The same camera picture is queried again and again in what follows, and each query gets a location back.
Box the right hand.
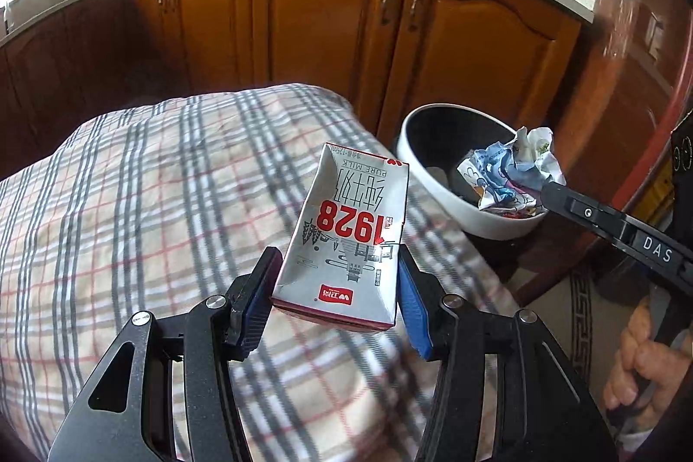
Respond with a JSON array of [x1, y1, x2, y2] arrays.
[[602, 298, 692, 430]]

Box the blue white wrapper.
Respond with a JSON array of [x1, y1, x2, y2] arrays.
[[456, 126, 566, 219]]

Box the white red 1928 milk carton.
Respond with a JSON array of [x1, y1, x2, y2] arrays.
[[271, 143, 409, 332]]

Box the wooden kitchen cabinets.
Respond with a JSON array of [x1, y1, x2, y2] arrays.
[[1, 0, 583, 174]]

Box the white round trash bin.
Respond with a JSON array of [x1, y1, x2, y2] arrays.
[[396, 103, 546, 242]]

